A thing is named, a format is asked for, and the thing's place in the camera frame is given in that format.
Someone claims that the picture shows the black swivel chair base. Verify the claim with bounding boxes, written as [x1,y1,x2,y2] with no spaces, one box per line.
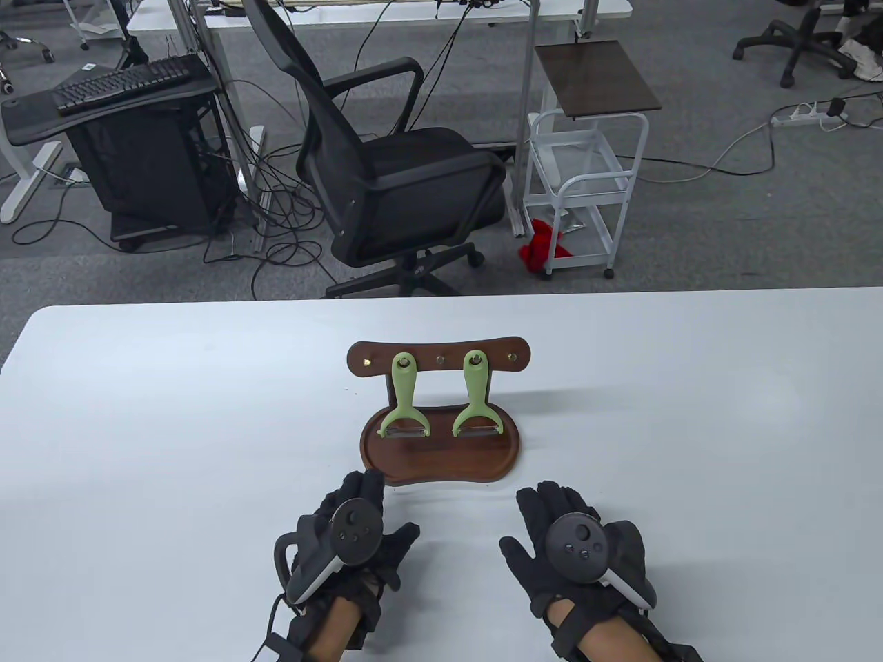
[733,0,860,89]

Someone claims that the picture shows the person's left hand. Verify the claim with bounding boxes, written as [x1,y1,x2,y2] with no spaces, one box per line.
[286,469,420,611]

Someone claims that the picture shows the grey power strip cable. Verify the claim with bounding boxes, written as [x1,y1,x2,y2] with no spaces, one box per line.
[636,119,784,184]

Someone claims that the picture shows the black computer tower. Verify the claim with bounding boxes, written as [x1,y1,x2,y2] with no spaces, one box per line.
[66,97,240,253]

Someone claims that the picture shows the black forearm sensor box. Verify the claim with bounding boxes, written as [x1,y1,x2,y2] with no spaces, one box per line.
[257,636,309,662]

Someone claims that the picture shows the person's right hand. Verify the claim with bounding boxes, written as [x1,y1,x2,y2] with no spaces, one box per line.
[499,481,655,619]

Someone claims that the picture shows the red cloth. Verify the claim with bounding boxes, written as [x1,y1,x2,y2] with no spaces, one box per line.
[519,219,575,274]

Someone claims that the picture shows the white power strip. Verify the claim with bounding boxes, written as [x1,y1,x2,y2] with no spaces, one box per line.
[771,103,851,130]

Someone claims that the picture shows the dark brown wooden board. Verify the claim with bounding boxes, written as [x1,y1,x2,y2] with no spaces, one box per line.
[535,39,663,120]

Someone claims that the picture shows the person's right forearm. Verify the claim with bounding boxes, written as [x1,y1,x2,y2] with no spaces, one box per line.
[548,599,701,662]

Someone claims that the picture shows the white metal-legged desk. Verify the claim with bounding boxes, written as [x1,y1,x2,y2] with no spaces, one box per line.
[126,0,633,239]

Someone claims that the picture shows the white desk foot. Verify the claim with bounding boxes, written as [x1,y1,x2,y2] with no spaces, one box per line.
[0,141,64,225]

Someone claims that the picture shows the black hand-mounted controller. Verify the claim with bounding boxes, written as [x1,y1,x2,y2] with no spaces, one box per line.
[546,514,657,611]
[275,498,384,608]

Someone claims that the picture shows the person's left forearm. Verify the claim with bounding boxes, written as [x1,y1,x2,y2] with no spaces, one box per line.
[293,596,377,662]

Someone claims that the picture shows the black wheeled chair base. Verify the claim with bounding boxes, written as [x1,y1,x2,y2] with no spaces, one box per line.
[0,30,55,96]

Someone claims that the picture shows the white rolling cart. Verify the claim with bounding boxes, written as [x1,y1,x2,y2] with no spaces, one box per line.
[522,109,651,280]

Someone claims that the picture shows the black floor cable tangle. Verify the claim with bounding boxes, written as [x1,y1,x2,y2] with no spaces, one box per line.
[12,14,484,301]

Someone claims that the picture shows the black mesh office chair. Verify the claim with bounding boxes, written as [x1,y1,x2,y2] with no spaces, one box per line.
[243,0,515,299]

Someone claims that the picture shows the black keyboard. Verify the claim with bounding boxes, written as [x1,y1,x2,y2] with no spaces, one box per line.
[52,55,196,116]

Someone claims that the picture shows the black keyboard tray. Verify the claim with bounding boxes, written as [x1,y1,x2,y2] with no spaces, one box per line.
[0,54,221,147]

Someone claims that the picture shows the brown wooden key rack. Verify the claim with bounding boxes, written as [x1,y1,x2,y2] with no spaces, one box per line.
[347,337,532,486]

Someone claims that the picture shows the green vegetable scraper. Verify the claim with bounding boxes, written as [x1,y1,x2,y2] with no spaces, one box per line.
[452,350,506,439]
[377,352,433,440]

